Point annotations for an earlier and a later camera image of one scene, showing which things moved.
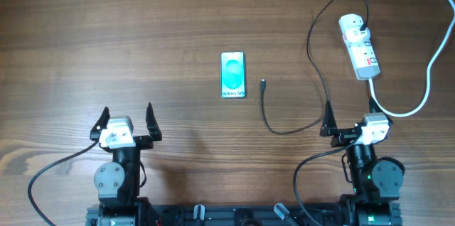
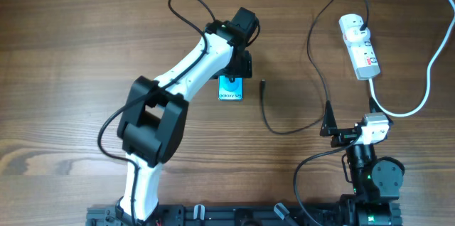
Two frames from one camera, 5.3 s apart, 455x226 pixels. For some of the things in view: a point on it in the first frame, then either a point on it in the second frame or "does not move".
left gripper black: (144, 142) → (244, 70)
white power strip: (363, 55) does not move
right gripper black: (330, 128) does not move
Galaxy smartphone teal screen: (232, 74) does not move
